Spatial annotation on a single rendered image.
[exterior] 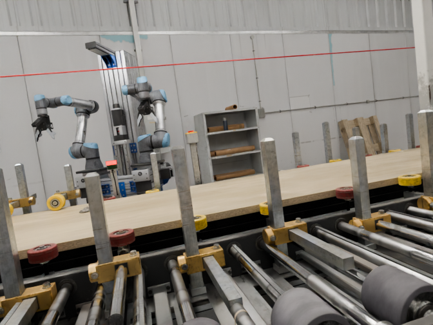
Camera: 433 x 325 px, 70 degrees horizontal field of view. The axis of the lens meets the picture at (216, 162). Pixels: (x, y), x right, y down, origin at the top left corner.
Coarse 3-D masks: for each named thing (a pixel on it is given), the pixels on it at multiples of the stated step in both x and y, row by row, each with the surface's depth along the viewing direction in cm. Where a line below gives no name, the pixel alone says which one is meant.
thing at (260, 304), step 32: (320, 224) 107; (160, 256) 94; (224, 256) 99; (256, 256) 102; (0, 288) 83; (128, 288) 92; (256, 288) 92; (288, 288) 88; (0, 320) 83; (32, 320) 85; (64, 320) 86; (128, 320) 82; (224, 320) 76; (416, 320) 48
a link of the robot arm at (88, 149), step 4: (84, 144) 263; (88, 144) 262; (92, 144) 263; (96, 144) 266; (80, 148) 265; (84, 148) 263; (88, 148) 262; (92, 148) 263; (96, 148) 265; (80, 152) 264; (84, 152) 263; (88, 152) 262; (92, 152) 263; (96, 152) 265; (84, 156) 266; (88, 156) 263; (92, 156) 263; (96, 156) 265
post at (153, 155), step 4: (152, 156) 192; (152, 160) 192; (156, 160) 193; (152, 164) 192; (156, 164) 193; (152, 168) 193; (156, 168) 193; (156, 172) 193; (156, 176) 193; (156, 180) 194; (156, 184) 194; (156, 188) 194; (160, 188) 194
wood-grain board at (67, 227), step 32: (384, 160) 184; (416, 160) 168; (160, 192) 175; (192, 192) 160; (224, 192) 148; (256, 192) 137; (288, 192) 128; (320, 192) 121; (32, 224) 132; (64, 224) 123; (128, 224) 109; (160, 224) 105
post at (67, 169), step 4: (68, 164) 181; (64, 168) 180; (68, 168) 180; (64, 172) 180; (68, 172) 181; (68, 176) 181; (72, 176) 183; (68, 180) 181; (72, 180) 181; (68, 184) 181; (72, 184) 181; (68, 188) 181; (72, 188) 182; (72, 200) 182; (76, 200) 183; (72, 204) 182; (76, 204) 182
